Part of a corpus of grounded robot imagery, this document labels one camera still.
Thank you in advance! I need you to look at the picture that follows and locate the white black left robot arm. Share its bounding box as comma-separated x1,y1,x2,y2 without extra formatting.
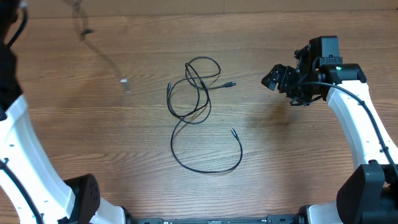
1,1,133,223

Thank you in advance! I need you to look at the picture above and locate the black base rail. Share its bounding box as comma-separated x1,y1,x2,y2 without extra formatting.
125,213,306,224

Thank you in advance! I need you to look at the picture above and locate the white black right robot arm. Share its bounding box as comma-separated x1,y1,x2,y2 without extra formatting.
261,35,397,224

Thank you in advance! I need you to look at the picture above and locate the black USB-A cable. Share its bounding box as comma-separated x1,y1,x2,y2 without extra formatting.
166,55,237,125

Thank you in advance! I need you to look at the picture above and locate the thin black USB cable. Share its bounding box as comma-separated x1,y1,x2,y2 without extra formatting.
170,105,244,174

